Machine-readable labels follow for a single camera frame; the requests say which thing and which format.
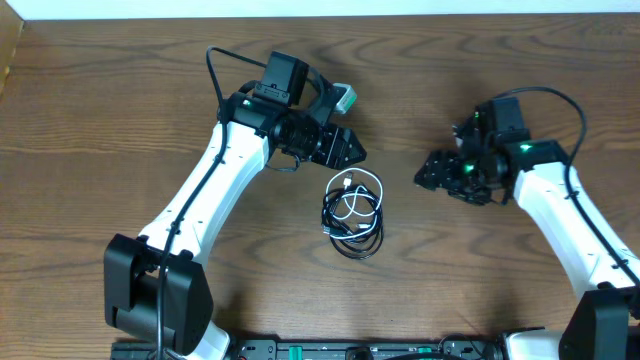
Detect white USB cable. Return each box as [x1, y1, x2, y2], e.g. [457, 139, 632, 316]
[324, 167, 385, 242]

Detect black USB cable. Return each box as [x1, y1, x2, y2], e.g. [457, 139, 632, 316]
[320, 183, 385, 261]

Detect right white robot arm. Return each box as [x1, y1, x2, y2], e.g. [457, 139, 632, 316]
[414, 94, 639, 359]

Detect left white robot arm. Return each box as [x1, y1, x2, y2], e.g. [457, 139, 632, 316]
[103, 52, 366, 359]

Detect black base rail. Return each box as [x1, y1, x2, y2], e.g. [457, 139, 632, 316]
[109, 339, 506, 360]

